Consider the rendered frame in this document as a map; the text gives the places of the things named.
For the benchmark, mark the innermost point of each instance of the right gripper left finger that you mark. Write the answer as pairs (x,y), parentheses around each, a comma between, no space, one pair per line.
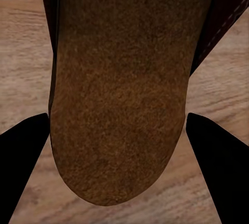
(20,148)

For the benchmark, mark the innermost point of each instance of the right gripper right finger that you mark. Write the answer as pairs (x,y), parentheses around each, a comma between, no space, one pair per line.
(224,162)

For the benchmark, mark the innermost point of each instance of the sandal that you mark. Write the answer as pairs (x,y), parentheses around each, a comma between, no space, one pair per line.
(119,82)

